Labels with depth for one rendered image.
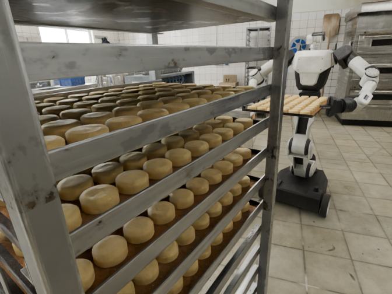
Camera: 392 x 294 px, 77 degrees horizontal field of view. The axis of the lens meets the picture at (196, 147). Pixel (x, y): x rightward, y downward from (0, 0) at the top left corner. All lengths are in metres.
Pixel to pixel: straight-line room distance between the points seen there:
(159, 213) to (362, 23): 5.04
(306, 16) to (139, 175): 5.94
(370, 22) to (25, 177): 5.25
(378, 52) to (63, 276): 5.20
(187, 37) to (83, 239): 6.38
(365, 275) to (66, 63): 1.97
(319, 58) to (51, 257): 2.05
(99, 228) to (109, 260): 0.10
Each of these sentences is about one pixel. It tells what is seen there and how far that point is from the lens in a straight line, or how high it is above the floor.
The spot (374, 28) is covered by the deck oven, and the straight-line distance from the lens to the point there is 5.32.
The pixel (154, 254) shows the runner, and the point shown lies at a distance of 0.41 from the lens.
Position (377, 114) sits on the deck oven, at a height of 0.24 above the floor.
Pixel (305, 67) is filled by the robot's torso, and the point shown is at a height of 1.21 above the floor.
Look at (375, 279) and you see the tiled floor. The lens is 2.03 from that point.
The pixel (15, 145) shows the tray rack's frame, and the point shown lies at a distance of 0.21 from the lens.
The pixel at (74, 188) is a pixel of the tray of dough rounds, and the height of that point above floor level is 1.15.
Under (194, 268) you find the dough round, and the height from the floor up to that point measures 0.88.
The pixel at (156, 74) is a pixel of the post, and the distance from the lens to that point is 0.93.
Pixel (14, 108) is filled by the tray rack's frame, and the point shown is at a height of 1.29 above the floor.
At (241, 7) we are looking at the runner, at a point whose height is 1.40.
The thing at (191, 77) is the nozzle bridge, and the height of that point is 1.12.
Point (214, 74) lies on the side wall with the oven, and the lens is 6.37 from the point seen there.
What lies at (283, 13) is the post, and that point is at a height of 1.41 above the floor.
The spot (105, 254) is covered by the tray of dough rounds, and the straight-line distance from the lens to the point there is 0.40.
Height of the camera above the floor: 1.32
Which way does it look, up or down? 20 degrees down
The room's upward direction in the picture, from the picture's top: 2 degrees counter-clockwise
